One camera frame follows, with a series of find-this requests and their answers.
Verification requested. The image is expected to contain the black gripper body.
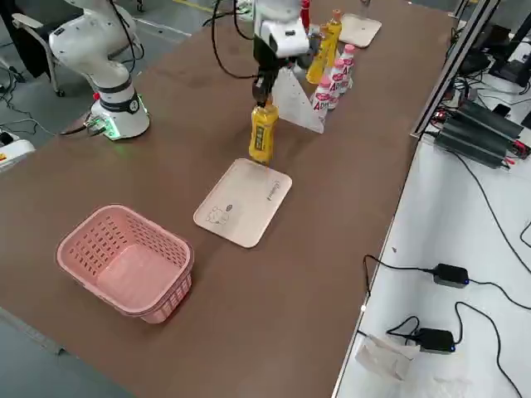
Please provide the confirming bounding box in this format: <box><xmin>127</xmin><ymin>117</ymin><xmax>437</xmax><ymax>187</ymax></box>
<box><xmin>252</xmin><ymin>35</ymin><xmax>288</xmax><ymax>80</ymax></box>

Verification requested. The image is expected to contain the yellow pear drink bottle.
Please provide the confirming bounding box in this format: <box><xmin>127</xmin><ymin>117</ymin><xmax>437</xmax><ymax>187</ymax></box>
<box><xmin>305</xmin><ymin>24</ymin><xmax>335</xmax><ymax>84</ymax></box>
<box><xmin>247</xmin><ymin>103</ymin><xmax>278</xmax><ymax>166</ymax></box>
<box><xmin>325</xmin><ymin>8</ymin><xmax>344</xmax><ymax>45</ymax></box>

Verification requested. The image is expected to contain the clear acrylic tiered shelf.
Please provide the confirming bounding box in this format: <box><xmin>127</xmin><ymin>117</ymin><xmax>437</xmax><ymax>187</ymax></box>
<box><xmin>271</xmin><ymin>36</ymin><xmax>360</xmax><ymax>136</ymax></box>

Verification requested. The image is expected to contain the pink-capped white milk bottle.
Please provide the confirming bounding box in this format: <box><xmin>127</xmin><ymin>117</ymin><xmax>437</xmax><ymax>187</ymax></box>
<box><xmin>339</xmin><ymin>44</ymin><xmax>357</xmax><ymax>90</ymax></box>
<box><xmin>329</xmin><ymin>57</ymin><xmax>348</xmax><ymax>100</ymax></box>
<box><xmin>310</xmin><ymin>75</ymin><xmax>339</xmax><ymax>113</ymax></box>

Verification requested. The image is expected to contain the pale rectangular rabbit-print tray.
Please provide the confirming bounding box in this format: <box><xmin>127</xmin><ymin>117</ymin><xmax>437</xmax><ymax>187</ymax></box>
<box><xmin>192</xmin><ymin>157</ymin><xmax>294</xmax><ymax>250</ymax></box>
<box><xmin>338</xmin><ymin>12</ymin><xmax>382</xmax><ymax>50</ymax></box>

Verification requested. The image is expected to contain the black finned power supply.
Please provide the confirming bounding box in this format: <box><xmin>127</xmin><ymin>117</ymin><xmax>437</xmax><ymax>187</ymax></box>
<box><xmin>433</xmin><ymin>98</ymin><xmax>531</xmax><ymax>169</ymax></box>

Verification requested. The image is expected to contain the pink plastic basket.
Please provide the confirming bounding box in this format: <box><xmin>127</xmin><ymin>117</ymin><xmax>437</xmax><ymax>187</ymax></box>
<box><xmin>56</xmin><ymin>204</ymin><xmax>195</xmax><ymax>325</ymax></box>

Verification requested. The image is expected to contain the black office chair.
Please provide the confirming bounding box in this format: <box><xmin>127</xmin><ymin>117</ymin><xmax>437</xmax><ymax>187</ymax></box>
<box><xmin>0</xmin><ymin>0</ymin><xmax>67</xmax><ymax>99</ymax></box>

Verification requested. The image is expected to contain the black monitor stand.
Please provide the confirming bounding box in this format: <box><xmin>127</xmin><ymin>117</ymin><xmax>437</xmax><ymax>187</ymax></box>
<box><xmin>487</xmin><ymin>22</ymin><xmax>531</xmax><ymax>87</ymax></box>

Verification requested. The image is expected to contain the white control box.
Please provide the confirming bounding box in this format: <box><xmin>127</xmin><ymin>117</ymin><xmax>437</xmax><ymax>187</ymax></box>
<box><xmin>0</xmin><ymin>128</ymin><xmax>37</xmax><ymax>173</ymax></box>

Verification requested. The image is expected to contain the black power adapter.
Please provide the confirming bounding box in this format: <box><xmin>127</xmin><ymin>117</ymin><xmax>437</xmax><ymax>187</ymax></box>
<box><xmin>433</xmin><ymin>263</ymin><xmax>470</xmax><ymax>288</ymax></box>
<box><xmin>414</xmin><ymin>328</ymin><xmax>455</xmax><ymax>355</ymax></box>

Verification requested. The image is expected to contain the crumpled clear plastic bag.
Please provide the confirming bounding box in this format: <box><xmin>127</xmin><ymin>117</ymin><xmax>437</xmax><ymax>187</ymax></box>
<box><xmin>355</xmin><ymin>333</ymin><xmax>421</xmax><ymax>383</ymax></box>

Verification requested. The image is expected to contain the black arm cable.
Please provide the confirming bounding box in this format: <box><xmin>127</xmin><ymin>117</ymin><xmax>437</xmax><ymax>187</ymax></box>
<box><xmin>210</xmin><ymin>0</ymin><xmax>261</xmax><ymax>80</ymax></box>

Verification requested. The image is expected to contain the black shoulder cable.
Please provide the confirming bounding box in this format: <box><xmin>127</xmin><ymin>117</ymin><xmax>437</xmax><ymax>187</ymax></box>
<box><xmin>108</xmin><ymin>0</ymin><xmax>145</xmax><ymax>78</ymax></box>

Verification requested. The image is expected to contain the aluminium frame post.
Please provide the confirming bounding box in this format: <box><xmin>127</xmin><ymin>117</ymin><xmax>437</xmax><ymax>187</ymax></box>
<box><xmin>410</xmin><ymin>0</ymin><xmax>501</xmax><ymax>138</ymax></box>

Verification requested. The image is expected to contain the black adapter cable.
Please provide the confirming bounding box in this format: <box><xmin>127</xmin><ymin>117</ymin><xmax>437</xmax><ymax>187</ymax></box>
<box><xmin>385</xmin><ymin>316</ymin><xmax>421</xmax><ymax>346</ymax></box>
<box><xmin>362</xmin><ymin>253</ymin><xmax>436</xmax><ymax>310</ymax></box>

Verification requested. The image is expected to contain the black power supply cable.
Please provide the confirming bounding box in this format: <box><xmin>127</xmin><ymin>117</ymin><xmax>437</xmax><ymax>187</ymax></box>
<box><xmin>459</xmin><ymin>152</ymin><xmax>531</xmax><ymax>312</ymax></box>

